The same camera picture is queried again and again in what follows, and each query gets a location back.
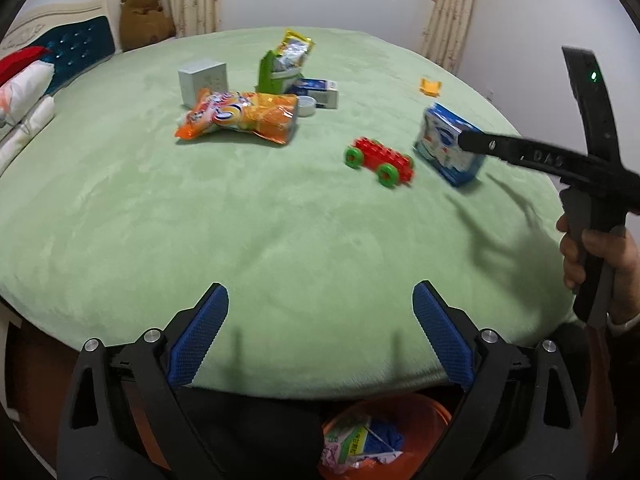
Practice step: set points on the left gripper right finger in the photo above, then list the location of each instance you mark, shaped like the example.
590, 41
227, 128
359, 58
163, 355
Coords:
518, 418

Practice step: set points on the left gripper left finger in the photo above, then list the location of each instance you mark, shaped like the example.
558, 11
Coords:
98, 437

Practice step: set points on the blue cookie box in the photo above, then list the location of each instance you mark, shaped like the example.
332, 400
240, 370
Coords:
437, 144

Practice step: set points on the blue white carton box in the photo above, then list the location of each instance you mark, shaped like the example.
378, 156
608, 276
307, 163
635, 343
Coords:
324, 91

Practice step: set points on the orange snack bag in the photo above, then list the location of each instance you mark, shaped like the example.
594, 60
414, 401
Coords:
270, 117

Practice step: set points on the grey white square box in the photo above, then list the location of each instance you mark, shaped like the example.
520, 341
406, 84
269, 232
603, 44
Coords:
201, 74

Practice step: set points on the white bottle cap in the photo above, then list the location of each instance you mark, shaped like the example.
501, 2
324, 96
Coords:
306, 106

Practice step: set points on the dark sleeve forearm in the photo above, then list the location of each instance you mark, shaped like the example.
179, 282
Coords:
617, 358

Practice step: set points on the orange trash bin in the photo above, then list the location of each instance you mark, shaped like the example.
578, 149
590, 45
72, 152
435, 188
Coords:
420, 419

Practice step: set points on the crumpled trash wrappers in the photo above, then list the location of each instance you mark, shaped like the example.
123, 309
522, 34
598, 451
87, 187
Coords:
355, 441

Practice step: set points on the person's right hand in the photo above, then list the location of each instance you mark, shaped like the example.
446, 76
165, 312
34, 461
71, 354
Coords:
619, 251

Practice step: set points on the orange toy piece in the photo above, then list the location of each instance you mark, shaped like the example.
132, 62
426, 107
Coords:
430, 87

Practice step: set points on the red green toy car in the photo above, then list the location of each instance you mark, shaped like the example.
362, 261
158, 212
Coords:
392, 168

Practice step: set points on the right floral curtain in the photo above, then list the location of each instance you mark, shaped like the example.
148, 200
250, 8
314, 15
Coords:
445, 33

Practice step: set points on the white pillow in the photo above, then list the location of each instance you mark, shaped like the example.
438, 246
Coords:
25, 109

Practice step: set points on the yellow snack packet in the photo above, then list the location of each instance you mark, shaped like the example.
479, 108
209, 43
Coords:
292, 51

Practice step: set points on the green snack bag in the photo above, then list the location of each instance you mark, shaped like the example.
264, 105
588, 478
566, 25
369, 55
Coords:
276, 74

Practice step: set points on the red pillow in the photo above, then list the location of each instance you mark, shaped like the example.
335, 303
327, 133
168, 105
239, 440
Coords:
15, 62

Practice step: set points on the blue tufted headboard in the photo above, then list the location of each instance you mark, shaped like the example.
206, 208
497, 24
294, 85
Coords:
78, 36

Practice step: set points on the brown teddy bear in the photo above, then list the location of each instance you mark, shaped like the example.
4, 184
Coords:
143, 22

